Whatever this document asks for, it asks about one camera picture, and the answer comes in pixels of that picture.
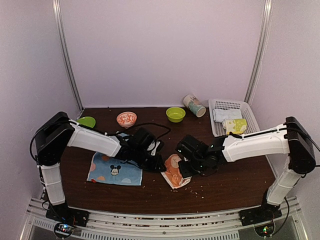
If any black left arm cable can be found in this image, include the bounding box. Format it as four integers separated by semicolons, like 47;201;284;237
107;122;172;141

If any blue mickey dotted towel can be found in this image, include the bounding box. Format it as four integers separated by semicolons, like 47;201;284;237
86;152;143;186

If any green plastic plate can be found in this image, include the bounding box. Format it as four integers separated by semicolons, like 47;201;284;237
76;116;96;128

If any green plastic bowl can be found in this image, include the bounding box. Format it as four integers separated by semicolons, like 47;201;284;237
165;107;186;123

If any left aluminium frame post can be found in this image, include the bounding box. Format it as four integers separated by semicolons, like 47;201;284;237
52;0;84;112

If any white perforated plastic basket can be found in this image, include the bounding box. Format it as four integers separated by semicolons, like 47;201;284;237
208;99;260;137

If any rolled green yellow towel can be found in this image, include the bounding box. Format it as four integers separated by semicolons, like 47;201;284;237
222;118;247;135

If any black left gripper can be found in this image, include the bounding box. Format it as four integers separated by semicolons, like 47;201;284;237
132;147;167;172

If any aluminium frame post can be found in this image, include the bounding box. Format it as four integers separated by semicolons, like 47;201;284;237
244;0;273;105
52;0;84;112

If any red patterned ceramic bowl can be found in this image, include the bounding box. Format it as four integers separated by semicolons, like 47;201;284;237
116;111;137;129

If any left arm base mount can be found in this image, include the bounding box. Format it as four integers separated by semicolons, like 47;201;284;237
45;202;90;227

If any light blue folded towel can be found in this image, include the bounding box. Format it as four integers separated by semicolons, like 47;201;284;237
212;108;243;123

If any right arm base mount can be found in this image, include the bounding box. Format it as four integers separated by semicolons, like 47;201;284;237
238;193;282;226

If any right circuit board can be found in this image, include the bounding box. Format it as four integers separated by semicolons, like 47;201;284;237
254;222;275;238

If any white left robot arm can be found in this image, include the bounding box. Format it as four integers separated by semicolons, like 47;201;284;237
29;111;166;222

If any orange bunny towel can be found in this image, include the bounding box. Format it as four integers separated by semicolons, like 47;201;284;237
161;154;192;190

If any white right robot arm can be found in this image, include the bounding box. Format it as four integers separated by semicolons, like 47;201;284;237
176;116;317;221

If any tall illustrated ceramic cup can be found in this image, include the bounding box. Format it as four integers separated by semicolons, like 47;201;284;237
182;94;206;118

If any left circuit board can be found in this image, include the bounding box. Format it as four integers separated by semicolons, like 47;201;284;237
53;222;75;239

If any circuit board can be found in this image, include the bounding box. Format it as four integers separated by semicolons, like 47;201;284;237
53;222;75;239
254;222;275;238

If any front aluminium rail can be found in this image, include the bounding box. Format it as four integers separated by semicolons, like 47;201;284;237
19;197;310;240

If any right aluminium frame post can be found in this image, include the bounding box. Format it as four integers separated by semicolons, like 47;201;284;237
244;0;273;105

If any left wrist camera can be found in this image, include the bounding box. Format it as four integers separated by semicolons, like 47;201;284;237
148;140;164;156

